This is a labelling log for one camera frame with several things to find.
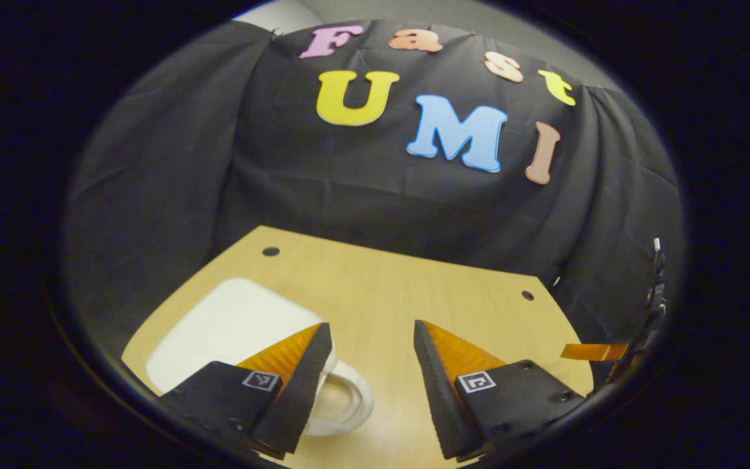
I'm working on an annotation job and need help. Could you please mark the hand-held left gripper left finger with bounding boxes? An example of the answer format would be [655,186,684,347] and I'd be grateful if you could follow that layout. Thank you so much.
[160,322,335,461]

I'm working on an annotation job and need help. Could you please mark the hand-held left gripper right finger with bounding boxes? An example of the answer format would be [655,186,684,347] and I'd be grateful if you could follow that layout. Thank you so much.
[412,319,588,463]

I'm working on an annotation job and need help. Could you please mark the small white suitcase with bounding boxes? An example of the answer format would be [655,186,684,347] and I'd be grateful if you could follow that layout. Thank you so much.
[146,278,374,437]

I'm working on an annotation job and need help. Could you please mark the black backdrop cloth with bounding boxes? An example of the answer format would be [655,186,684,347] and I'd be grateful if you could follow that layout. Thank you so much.
[66,20,683,365]

